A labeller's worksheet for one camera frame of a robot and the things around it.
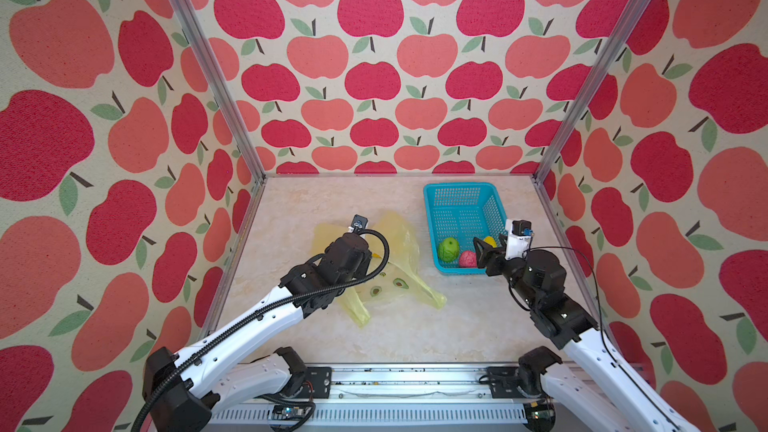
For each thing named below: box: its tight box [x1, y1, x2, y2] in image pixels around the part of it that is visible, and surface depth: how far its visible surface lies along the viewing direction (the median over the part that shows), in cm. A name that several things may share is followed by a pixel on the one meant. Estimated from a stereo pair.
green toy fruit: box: [437, 237, 460, 263], surface depth 95 cm
